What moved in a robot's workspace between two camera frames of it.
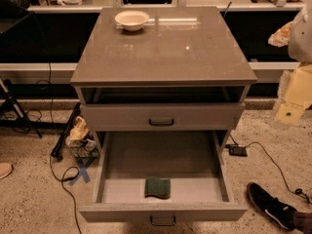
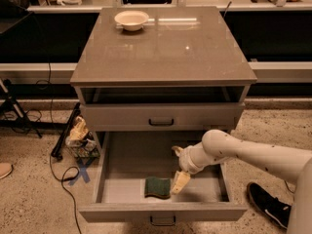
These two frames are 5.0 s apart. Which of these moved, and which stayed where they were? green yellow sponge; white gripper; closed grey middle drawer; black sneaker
Moved: white gripper
Stayed: closed grey middle drawer; green yellow sponge; black sneaker
